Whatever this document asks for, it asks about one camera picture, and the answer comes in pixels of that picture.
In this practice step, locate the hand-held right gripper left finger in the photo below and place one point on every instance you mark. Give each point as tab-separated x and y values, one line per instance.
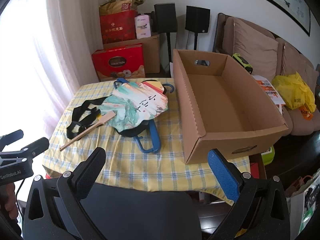
90	167

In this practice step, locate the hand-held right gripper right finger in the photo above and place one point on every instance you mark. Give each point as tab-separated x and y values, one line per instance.
222	175

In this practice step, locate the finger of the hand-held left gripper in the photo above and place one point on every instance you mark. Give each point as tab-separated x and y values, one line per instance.
11	138
37	146

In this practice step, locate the cardboard box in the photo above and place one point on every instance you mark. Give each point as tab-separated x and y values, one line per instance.
225	100

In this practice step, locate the painted paper hand fan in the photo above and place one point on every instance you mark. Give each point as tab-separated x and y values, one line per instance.
140	105

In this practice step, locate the dark blue plastic hanger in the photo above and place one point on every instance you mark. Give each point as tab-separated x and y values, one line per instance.
172	88

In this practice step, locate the person's left hand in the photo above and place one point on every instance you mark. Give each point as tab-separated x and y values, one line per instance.
8	200

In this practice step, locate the green container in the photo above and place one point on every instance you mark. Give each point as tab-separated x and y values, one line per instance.
268	156

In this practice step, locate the dark chair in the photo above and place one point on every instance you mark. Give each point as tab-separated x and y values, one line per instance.
137	212

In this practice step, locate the yellow checked tablecloth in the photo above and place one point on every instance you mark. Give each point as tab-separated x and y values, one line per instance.
170	130

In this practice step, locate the printed paper bag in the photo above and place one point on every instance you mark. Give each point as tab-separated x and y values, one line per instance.
305	205

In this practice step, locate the white curtain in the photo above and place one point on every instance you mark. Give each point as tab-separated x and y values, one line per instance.
50	55

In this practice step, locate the brown sofa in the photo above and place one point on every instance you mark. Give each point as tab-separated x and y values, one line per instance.
302	127

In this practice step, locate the white orange tote bag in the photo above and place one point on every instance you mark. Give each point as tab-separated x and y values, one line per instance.
270	90

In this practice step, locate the orange plastic bag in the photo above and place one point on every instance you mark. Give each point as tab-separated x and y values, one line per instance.
306	112

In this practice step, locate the yellow plastic bag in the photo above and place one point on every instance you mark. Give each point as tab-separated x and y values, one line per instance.
292	90

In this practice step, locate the green black device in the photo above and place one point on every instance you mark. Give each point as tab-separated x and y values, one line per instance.
242	62

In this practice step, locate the brown carton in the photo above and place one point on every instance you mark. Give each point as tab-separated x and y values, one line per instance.
151	52

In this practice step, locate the large beige cushion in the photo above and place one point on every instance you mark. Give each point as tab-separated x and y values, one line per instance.
252	47

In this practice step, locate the small beige cushion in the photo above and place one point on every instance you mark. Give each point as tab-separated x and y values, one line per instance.
295	60

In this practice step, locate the red gift bag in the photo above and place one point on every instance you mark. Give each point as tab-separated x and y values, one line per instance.
117	27

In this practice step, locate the pink tissue pack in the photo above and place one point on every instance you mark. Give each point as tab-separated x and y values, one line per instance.
143	27

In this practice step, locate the black speaker on stand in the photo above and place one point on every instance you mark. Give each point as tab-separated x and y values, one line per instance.
197	18
165	17

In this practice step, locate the gold paper bag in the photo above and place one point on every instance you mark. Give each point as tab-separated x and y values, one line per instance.
117	3

